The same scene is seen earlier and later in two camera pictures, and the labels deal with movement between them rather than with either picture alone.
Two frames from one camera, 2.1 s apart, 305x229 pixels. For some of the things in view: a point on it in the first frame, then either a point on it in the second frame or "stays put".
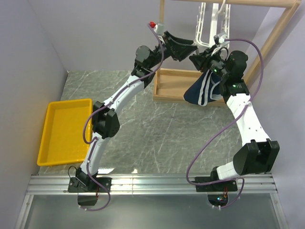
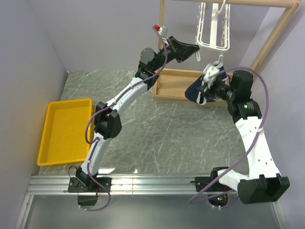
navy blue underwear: x=206 y=88 stays put
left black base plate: x=106 y=182 stays put
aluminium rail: x=152 y=184 stays put
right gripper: x=199 y=60 to x=208 y=91
